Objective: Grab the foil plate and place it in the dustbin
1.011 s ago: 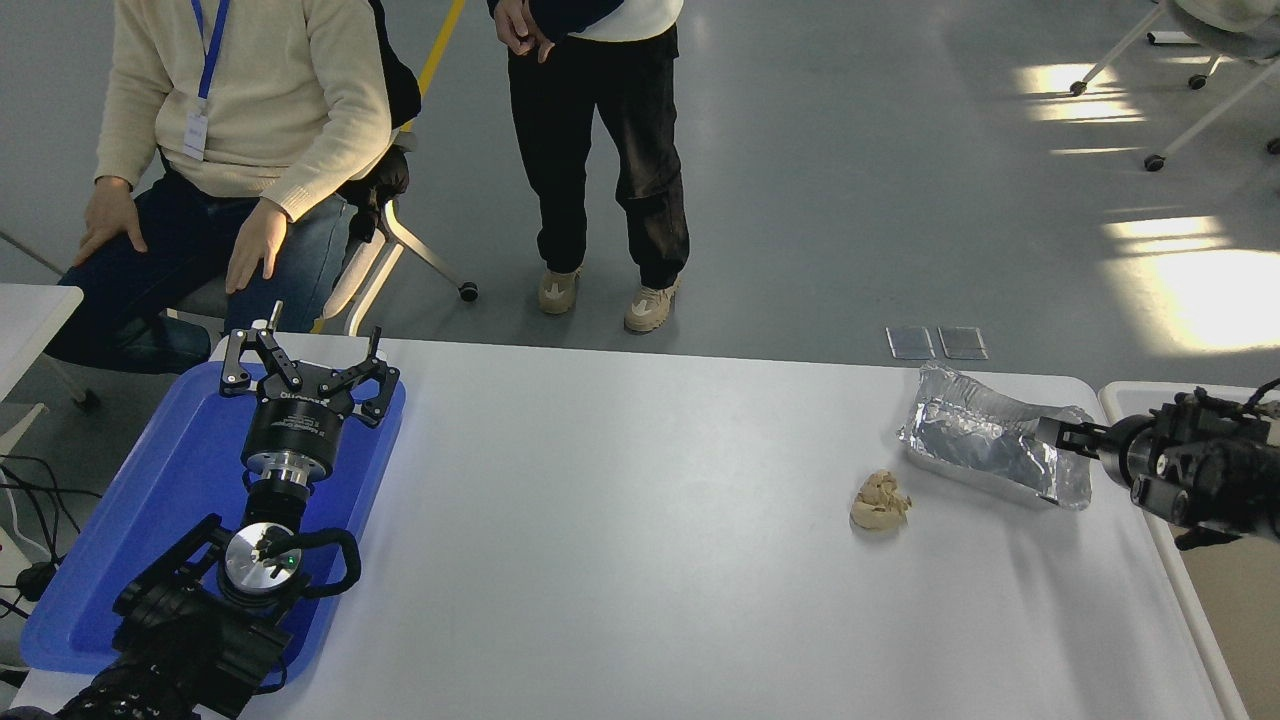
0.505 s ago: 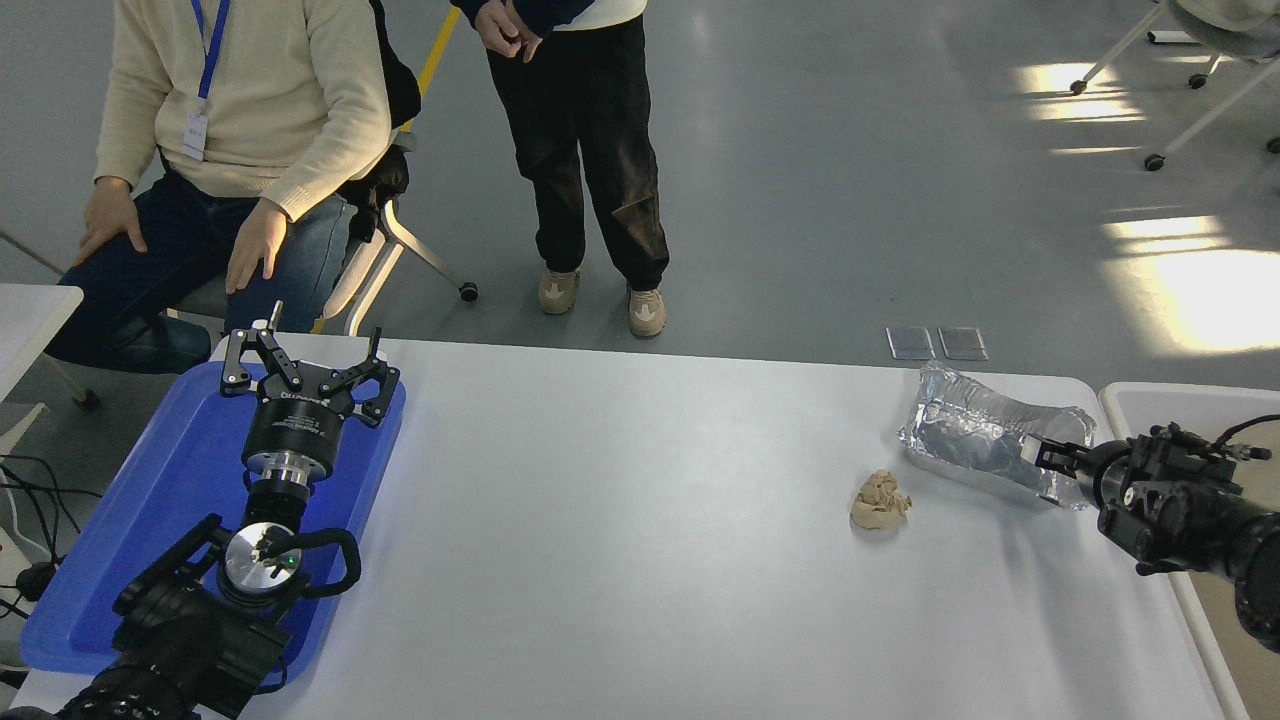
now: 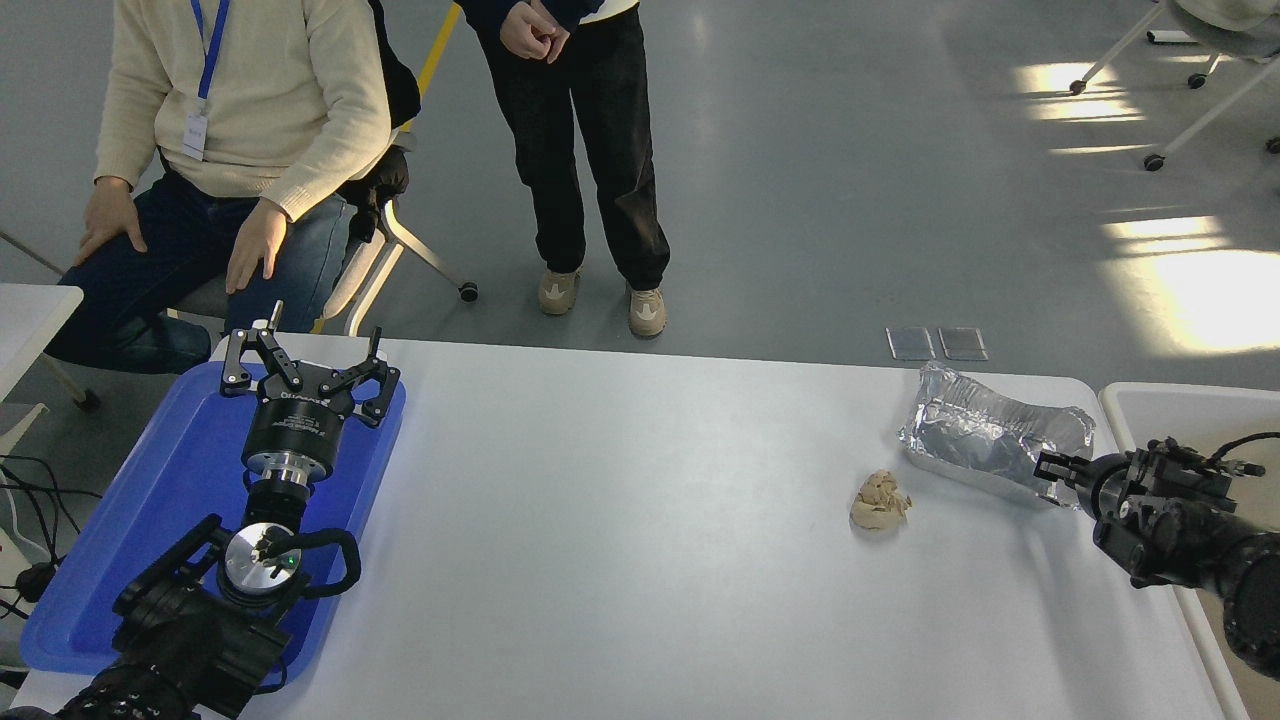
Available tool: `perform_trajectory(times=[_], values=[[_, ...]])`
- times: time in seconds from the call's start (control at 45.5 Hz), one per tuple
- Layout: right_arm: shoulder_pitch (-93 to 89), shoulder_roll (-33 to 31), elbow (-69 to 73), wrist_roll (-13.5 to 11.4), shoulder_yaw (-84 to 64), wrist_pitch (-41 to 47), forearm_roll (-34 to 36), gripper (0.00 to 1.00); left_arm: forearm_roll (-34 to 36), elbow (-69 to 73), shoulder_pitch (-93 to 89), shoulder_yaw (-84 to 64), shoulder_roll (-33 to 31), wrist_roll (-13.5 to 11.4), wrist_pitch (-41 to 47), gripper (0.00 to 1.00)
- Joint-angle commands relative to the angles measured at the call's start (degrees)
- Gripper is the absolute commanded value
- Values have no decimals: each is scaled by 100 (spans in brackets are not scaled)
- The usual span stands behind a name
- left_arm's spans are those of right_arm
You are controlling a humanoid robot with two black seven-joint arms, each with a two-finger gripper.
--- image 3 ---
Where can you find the small white table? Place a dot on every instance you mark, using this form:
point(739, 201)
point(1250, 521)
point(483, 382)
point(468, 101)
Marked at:
point(30, 320)

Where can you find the person's left hand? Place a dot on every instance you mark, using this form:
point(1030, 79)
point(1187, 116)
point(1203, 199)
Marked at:
point(258, 240)
point(555, 45)

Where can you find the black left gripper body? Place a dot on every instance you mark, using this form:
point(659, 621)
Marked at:
point(295, 428)

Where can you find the person's right hand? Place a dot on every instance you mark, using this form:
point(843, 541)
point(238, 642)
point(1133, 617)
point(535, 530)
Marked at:
point(528, 30)
point(110, 215)

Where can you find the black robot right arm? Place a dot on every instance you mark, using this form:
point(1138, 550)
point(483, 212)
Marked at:
point(1190, 530)

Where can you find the grey office chair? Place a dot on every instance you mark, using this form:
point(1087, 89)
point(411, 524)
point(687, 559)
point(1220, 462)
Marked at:
point(1225, 10)

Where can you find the white office chair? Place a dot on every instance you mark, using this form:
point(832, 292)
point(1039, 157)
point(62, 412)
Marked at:
point(360, 280)

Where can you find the large pale bin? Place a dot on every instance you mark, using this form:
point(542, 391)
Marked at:
point(1170, 412)

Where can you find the person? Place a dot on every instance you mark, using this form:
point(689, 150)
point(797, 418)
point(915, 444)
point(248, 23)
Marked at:
point(590, 140)
point(270, 100)

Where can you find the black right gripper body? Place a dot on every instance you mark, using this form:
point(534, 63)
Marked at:
point(1105, 488)

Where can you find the crumpled tan paper ball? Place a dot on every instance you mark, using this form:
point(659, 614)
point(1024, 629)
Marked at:
point(880, 505)

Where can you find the clear floor plate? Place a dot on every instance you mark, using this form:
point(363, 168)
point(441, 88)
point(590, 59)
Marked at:
point(910, 344)
point(963, 343)

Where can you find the silver foil tray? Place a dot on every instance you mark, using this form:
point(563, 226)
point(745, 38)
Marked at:
point(980, 430)

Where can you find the blue plastic tray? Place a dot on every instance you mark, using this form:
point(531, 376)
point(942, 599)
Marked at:
point(150, 500)

